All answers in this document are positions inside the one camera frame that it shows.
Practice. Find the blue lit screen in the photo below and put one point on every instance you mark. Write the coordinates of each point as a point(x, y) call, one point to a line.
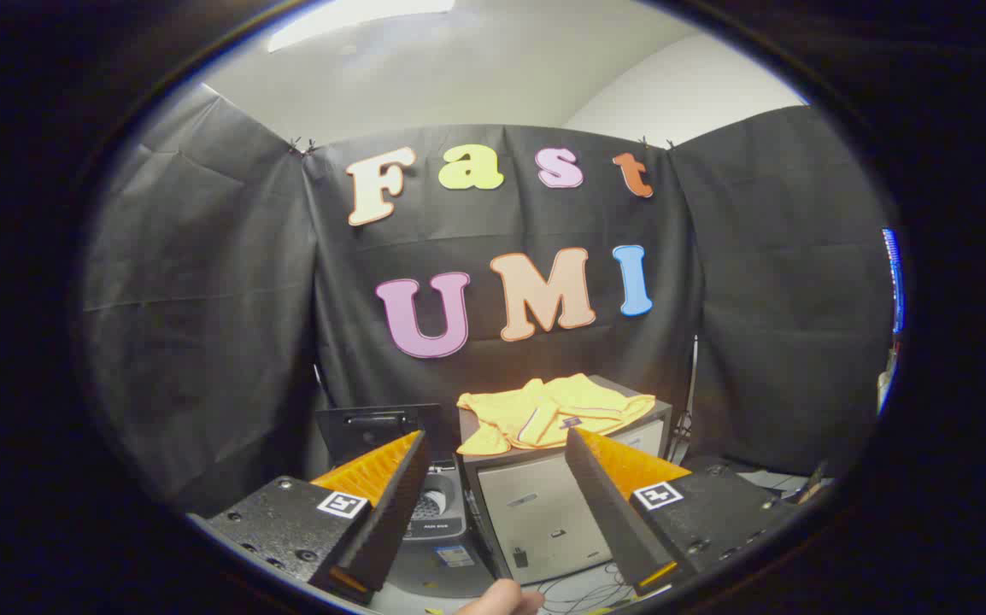
point(893, 282)

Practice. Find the black backdrop cloth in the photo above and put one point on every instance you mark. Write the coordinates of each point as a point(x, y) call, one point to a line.
point(228, 299)

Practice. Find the thin metal stand pole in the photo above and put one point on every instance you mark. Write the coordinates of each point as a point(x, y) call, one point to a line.
point(691, 401)

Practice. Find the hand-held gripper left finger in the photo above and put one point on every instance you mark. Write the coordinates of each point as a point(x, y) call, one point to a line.
point(390, 504)

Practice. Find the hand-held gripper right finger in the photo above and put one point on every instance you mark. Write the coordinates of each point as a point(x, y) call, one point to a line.
point(608, 504)

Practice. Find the orange shirt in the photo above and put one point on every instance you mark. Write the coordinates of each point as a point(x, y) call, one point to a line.
point(510, 418)

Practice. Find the small grey washing machine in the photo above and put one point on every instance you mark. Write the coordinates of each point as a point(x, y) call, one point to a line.
point(439, 523)

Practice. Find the grey cabinet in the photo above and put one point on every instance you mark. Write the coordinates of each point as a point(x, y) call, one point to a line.
point(536, 512)

